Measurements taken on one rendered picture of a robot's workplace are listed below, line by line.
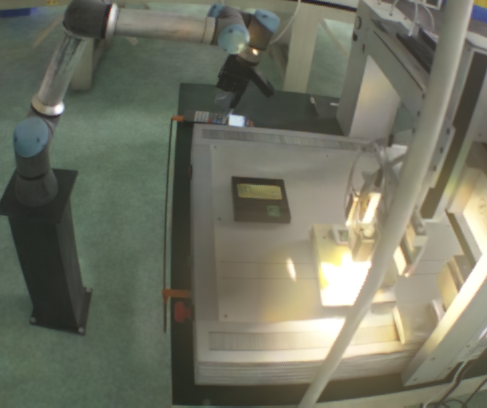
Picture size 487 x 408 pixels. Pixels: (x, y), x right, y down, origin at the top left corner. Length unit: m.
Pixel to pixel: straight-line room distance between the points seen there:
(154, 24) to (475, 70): 0.79
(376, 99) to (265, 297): 0.68
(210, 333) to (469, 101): 0.57
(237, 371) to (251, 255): 0.26
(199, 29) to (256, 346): 0.73
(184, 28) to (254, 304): 0.65
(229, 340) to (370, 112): 0.79
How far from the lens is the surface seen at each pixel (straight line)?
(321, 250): 0.99
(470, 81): 0.70
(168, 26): 1.20
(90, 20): 1.20
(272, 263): 0.99
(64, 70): 1.42
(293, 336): 0.89
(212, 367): 0.85
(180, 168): 1.36
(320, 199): 1.17
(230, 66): 1.43
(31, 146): 1.39
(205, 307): 0.90
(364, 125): 1.42
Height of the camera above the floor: 1.56
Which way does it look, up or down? 38 degrees down
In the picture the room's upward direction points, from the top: 9 degrees clockwise
